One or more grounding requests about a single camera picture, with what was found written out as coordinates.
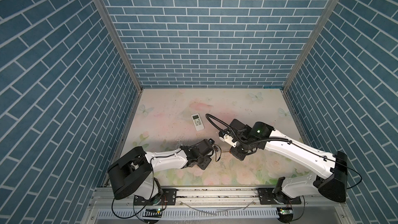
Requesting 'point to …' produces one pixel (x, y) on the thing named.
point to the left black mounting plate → (168, 197)
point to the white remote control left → (197, 122)
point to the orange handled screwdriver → (229, 151)
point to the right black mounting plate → (266, 195)
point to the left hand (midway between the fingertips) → (205, 159)
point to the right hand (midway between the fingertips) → (232, 149)
